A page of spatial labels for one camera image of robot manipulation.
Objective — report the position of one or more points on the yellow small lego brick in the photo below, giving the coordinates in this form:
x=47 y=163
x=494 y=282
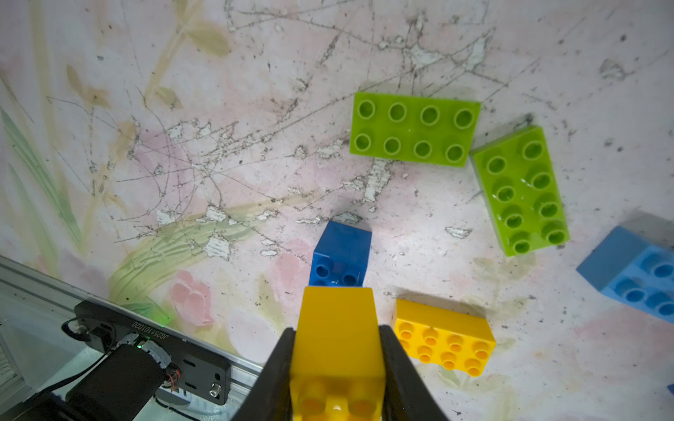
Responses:
x=337 y=366

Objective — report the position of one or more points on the lime green lego brick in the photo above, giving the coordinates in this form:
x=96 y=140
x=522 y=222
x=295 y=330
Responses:
x=517 y=178
x=434 y=131

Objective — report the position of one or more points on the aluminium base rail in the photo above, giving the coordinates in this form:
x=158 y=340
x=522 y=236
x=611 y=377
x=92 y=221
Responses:
x=39 y=289

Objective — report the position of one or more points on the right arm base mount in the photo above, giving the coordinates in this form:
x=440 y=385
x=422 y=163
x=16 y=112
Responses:
x=191 y=367

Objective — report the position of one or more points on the yellow lego brick 2x4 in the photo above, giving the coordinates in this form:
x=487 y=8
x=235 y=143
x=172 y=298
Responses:
x=451 y=340

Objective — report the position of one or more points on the dark blue small lego brick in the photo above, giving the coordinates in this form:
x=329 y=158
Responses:
x=341 y=256

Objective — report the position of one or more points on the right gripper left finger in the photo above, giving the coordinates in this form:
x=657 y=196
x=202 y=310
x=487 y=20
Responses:
x=270 y=397

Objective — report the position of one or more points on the light blue lego brick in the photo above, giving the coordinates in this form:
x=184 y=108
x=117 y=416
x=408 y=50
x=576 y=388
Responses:
x=632 y=270

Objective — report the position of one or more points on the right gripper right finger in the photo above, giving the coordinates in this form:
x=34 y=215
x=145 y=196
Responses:
x=406 y=397

